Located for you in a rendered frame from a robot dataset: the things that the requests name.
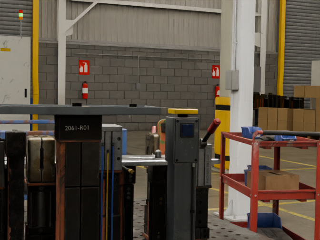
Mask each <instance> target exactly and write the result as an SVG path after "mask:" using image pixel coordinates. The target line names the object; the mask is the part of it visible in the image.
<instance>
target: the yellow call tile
mask: <svg viewBox="0 0 320 240"><path fill-rule="evenodd" d="M168 113H171V114H177V115H178V117H188V114H198V110H196V109H168Z"/></svg>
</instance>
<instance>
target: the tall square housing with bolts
mask: <svg viewBox="0 0 320 240"><path fill-rule="evenodd" d="M120 172H122V126H120V125H116V124H102V140H101V142H100V173H99V178H100V184H99V186H98V187H99V240H120V226H121V215H120V214H119V197H120Z"/></svg>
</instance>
